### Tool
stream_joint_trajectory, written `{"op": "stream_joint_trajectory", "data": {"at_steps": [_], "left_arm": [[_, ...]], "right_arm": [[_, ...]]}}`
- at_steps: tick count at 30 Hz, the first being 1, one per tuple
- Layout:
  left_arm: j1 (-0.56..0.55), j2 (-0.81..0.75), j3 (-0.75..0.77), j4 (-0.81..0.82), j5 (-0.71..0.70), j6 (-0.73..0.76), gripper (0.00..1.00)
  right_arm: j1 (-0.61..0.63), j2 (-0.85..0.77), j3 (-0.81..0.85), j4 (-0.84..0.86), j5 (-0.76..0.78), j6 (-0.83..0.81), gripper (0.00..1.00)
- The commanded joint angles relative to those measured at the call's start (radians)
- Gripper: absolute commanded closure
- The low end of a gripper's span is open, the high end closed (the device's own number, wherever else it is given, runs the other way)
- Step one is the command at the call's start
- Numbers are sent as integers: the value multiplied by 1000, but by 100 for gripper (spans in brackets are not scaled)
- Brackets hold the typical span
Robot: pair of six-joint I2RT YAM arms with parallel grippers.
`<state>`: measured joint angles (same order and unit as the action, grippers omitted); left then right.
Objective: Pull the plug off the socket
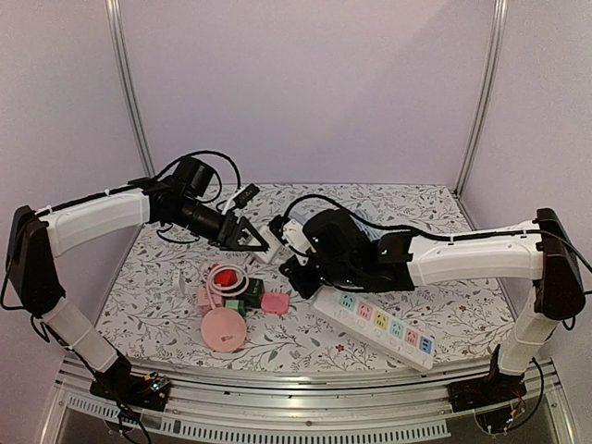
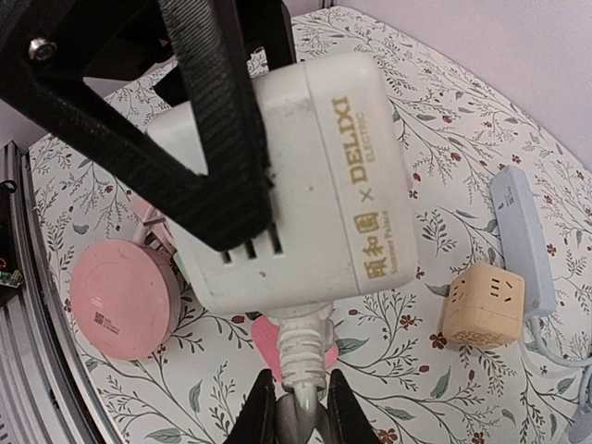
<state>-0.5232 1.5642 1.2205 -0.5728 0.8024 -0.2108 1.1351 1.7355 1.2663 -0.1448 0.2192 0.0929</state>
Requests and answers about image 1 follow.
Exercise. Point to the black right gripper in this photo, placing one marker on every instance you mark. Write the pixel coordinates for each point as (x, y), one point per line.
(298, 270)

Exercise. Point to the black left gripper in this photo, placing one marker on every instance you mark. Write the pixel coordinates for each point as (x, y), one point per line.
(230, 233)

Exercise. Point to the blue power strip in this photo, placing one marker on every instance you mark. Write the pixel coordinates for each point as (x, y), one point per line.
(304, 217)

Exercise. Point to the white colourful power strip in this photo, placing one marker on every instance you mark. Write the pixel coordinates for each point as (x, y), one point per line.
(372, 325)

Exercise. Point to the red cube socket adapter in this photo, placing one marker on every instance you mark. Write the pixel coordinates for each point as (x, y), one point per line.
(226, 278)

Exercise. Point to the dark green cube socket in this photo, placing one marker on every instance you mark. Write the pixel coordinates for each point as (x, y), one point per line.
(253, 294)

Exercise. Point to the green beige socket adapter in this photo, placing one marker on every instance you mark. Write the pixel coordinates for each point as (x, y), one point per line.
(237, 306)

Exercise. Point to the pink plug adapter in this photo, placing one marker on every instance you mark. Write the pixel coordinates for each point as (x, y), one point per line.
(275, 303)

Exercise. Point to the light pink cube socket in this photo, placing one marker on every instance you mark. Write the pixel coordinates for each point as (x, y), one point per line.
(203, 301)

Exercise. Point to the white plug block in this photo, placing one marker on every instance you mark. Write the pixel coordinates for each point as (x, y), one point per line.
(275, 254)

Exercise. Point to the pink round cable reel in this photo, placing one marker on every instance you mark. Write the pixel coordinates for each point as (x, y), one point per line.
(223, 330)

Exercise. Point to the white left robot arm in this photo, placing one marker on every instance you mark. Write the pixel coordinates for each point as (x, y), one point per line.
(174, 196)

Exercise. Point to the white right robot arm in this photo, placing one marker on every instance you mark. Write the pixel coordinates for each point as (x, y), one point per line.
(538, 250)

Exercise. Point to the floral table cloth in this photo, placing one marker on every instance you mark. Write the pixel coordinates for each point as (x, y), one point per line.
(146, 316)

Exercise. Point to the aluminium front rail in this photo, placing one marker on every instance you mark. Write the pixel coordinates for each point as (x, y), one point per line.
(233, 406)

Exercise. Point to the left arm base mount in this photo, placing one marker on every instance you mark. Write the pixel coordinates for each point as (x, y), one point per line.
(131, 381)

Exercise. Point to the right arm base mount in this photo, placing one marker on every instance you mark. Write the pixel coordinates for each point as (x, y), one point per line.
(483, 391)

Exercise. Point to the left aluminium corner post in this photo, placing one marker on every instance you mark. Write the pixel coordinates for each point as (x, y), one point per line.
(117, 34)

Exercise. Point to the aluminium corner post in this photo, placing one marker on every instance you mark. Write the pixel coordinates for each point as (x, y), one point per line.
(494, 49)
(117, 34)

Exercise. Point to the right aluminium corner post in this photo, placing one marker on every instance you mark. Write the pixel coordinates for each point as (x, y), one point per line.
(494, 49)

